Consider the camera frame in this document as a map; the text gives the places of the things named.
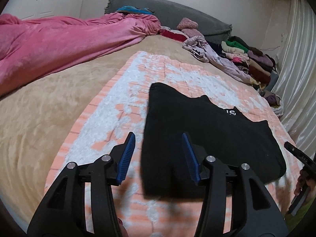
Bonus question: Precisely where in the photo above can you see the red garment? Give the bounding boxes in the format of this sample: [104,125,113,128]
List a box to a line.
[159,29,189,42]

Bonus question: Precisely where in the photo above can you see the lime green clothing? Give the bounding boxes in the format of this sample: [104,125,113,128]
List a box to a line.
[284,198,315,232]

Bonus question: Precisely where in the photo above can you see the white satin curtain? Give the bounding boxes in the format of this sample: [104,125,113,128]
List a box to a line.
[273,0,315,156]

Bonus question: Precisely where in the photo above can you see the pink velvet quilt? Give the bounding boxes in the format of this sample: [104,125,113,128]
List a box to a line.
[1,12,161,96]

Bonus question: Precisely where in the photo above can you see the lilac crumpled garment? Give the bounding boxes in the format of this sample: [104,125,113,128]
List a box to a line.
[182,36,253,85]

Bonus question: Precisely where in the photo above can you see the peach checked fleece blanket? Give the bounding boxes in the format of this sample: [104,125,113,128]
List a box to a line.
[45,51,290,236]

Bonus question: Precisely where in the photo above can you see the right hand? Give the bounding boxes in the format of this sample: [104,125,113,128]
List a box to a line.
[294,170,309,196]

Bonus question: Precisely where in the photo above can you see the blue garment by headboard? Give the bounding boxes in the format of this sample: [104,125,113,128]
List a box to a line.
[116,5,154,14]

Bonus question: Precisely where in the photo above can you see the left hand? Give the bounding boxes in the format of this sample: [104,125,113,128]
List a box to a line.
[117,218,129,237]

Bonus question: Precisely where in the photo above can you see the grey quilted headboard cover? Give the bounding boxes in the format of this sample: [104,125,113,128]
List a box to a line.
[104,0,232,44]

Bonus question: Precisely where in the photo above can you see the pink fluffy garment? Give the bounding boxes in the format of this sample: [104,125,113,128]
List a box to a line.
[177,18,204,38]

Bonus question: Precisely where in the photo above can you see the stack of folded clothes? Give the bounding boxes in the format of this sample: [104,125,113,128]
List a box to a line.
[207,36,279,91]

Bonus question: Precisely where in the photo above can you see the beige bed sheet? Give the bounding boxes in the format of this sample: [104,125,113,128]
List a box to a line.
[1,35,198,229]

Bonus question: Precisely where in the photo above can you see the black long sleeve sweater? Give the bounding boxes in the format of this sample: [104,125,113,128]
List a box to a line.
[141,82,287,199]

